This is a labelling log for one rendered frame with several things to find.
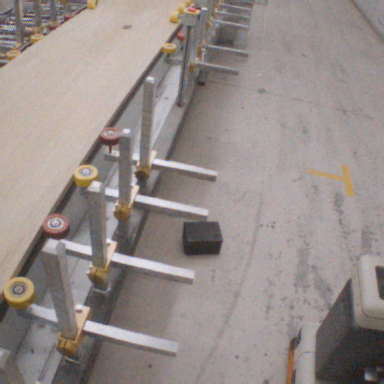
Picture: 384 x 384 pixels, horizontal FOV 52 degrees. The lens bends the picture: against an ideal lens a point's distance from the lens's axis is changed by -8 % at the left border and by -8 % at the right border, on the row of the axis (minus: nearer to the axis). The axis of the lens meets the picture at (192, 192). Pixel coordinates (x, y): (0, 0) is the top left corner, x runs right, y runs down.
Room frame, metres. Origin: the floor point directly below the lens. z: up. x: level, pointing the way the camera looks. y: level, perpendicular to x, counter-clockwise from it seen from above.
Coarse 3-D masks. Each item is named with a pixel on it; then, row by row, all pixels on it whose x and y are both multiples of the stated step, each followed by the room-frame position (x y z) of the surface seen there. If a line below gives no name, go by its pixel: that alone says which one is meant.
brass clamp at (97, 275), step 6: (108, 246) 0.82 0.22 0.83; (114, 246) 0.83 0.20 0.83; (108, 252) 0.80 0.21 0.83; (114, 252) 0.81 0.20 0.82; (108, 258) 0.78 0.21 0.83; (90, 264) 0.74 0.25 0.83; (108, 264) 0.76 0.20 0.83; (90, 270) 0.73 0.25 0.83; (96, 270) 0.73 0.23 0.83; (102, 270) 0.73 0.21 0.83; (108, 270) 0.76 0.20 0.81; (90, 276) 0.71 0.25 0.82; (96, 276) 0.71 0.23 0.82; (102, 276) 0.72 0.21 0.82; (96, 282) 0.71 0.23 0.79; (102, 282) 0.71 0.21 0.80
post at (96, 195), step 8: (96, 184) 0.76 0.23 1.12; (104, 184) 0.77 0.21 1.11; (88, 192) 0.74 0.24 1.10; (96, 192) 0.74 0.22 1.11; (104, 192) 0.77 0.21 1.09; (88, 200) 0.74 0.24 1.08; (96, 200) 0.74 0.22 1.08; (104, 200) 0.76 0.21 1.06; (88, 208) 0.74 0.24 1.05; (96, 208) 0.74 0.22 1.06; (104, 208) 0.76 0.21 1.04; (88, 216) 0.74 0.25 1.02; (96, 216) 0.74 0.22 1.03; (104, 216) 0.76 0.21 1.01; (96, 224) 0.74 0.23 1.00; (104, 224) 0.76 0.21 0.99; (96, 232) 0.74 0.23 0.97; (104, 232) 0.76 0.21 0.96; (96, 240) 0.74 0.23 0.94; (104, 240) 0.75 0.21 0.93; (96, 248) 0.74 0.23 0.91; (104, 248) 0.75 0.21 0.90; (96, 256) 0.74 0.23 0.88; (104, 256) 0.75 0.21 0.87; (96, 264) 0.74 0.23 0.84; (104, 264) 0.75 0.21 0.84; (96, 288) 0.74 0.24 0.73; (104, 288) 0.74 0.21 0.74
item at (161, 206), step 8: (80, 192) 1.04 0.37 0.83; (112, 192) 1.05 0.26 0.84; (112, 200) 1.04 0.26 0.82; (136, 200) 1.03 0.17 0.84; (144, 200) 1.04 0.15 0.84; (152, 200) 1.04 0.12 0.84; (160, 200) 1.05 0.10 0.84; (144, 208) 1.03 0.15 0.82; (152, 208) 1.03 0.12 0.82; (160, 208) 1.02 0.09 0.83; (168, 208) 1.02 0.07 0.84; (176, 208) 1.02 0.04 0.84; (184, 208) 1.03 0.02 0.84; (192, 208) 1.03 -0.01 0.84; (200, 208) 1.04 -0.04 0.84; (184, 216) 1.02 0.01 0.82; (192, 216) 1.02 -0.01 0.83; (200, 216) 1.01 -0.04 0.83
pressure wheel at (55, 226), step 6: (48, 216) 0.83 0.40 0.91; (54, 216) 0.83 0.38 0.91; (60, 216) 0.84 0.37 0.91; (42, 222) 0.80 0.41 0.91; (48, 222) 0.81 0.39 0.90; (54, 222) 0.81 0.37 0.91; (60, 222) 0.82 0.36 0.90; (66, 222) 0.82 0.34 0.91; (48, 228) 0.78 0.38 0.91; (54, 228) 0.79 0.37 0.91; (60, 228) 0.79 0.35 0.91; (66, 228) 0.80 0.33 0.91; (48, 234) 0.77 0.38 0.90; (54, 234) 0.77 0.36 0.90; (60, 234) 0.78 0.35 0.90; (66, 234) 0.79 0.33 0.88; (60, 240) 0.78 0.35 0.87
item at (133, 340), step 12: (24, 312) 0.54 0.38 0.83; (36, 312) 0.55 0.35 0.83; (48, 312) 0.56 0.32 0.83; (48, 324) 0.54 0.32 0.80; (96, 324) 0.55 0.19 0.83; (96, 336) 0.53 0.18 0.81; (108, 336) 0.53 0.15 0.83; (120, 336) 0.53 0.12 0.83; (132, 336) 0.54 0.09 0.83; (144, 336) 0.55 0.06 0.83; (144, 348) 0.52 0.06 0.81; (156, 348) 0.52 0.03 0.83; (168, 348) 0.52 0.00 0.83
